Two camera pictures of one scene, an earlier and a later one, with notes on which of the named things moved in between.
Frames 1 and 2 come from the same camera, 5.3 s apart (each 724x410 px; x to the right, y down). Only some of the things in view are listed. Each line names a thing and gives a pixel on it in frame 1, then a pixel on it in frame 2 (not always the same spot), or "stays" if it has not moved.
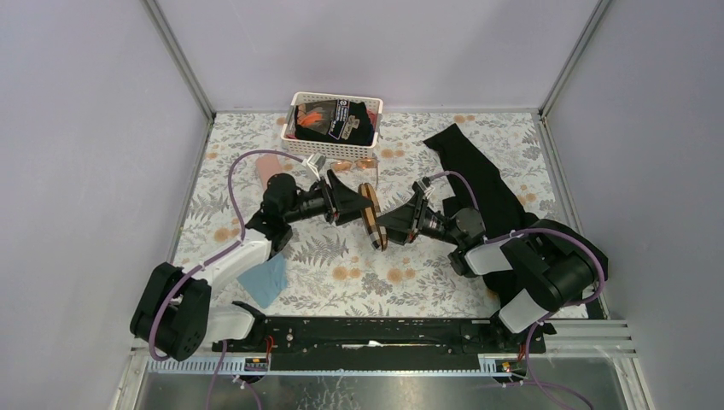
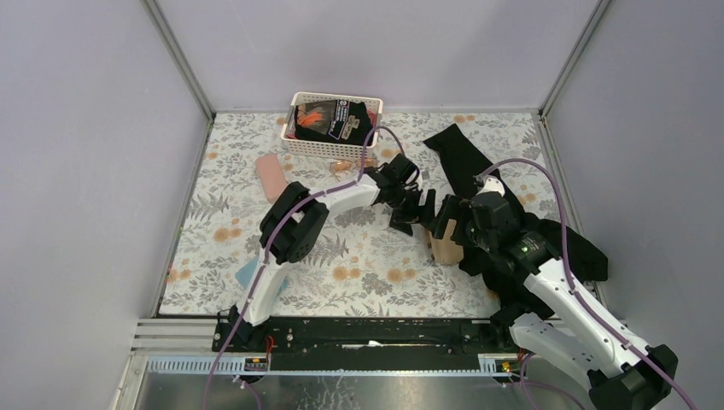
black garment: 501,210 stays
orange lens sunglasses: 363,163 stays
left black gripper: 348,202 -> 399,219
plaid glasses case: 372,218 -> 446,250
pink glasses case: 269,166 stays
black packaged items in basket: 342,120 stays
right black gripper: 404,219 -> 449,206
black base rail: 380,344 stays
